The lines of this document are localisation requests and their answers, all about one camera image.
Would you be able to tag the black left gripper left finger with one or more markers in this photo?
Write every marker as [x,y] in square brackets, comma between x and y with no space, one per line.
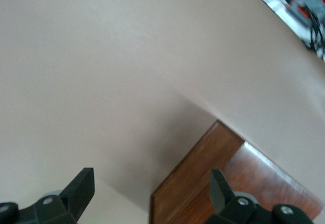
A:
[78,196]

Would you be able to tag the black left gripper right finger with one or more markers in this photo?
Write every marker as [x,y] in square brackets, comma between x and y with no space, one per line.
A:
[219,196]

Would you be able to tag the dark wooden drawer cabinet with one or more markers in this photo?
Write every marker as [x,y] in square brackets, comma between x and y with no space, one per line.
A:
[203,170]

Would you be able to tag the brown table cover cloth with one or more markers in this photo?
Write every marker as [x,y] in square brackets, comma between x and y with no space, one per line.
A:
[101,81]

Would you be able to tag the grey orange device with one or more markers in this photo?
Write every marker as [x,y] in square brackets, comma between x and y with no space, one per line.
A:
[312,1]

